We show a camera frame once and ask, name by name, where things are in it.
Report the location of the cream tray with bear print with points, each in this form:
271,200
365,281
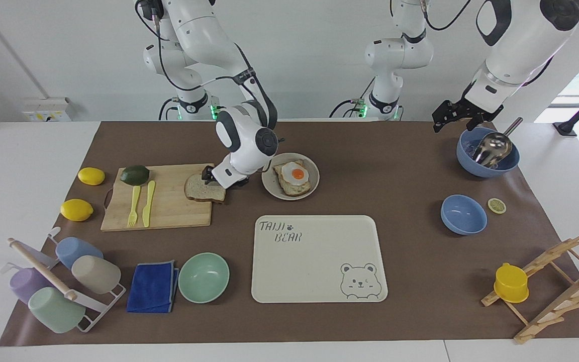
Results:
314,261

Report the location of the small blue bowl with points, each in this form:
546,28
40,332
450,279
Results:
463,215

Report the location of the wooden drying rack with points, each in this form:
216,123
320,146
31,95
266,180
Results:
553,311

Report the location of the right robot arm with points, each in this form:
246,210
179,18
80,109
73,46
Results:
204,30

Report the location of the blue cup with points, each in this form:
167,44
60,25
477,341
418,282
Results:
76,250

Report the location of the grey round plate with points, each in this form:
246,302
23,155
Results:
269,187

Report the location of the beige cup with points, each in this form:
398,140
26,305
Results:
96,274

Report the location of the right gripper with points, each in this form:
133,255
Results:
208,174

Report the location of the yellow cup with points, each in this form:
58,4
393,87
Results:
510,281

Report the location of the yellow-green plastic knife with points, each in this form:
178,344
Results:
149,201

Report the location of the blue folded cloth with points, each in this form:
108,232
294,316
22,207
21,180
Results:
151,286

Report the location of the dark green avocado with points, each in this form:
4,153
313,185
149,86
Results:
134,175

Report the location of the metal ladle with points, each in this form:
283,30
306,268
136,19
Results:
493,148

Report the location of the toasted bread slice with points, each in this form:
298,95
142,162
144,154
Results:
297,188

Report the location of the green bowl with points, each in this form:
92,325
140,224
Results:
204,277

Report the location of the white wall socket box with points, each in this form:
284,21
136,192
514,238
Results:
45,109

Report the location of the yellow lemon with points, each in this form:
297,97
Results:
91,176
76,210

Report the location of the plain bread slice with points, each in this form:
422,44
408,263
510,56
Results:
199,192

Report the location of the yellow-green plastic fork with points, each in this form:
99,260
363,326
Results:
133,198

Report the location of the purple cup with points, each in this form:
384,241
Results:
25,284

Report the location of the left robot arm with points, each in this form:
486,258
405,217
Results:
400,53

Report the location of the wooden cutting board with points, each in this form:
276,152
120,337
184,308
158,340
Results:
179,213

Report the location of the white cup rack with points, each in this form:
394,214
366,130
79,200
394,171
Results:
99,305

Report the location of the fried egg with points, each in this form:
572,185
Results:
295,174

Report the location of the large blue bowl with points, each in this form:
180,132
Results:
470,163

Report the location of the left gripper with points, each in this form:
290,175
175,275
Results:
478,111

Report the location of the green cup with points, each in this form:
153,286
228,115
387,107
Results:
56,311

